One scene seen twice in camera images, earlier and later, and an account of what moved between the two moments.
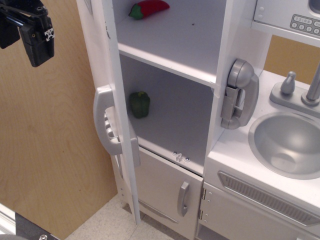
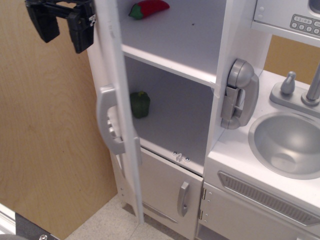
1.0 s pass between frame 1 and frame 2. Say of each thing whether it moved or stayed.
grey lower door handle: stayed
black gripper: moved
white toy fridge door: moved
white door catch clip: stayed
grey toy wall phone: stayed
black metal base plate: stayed
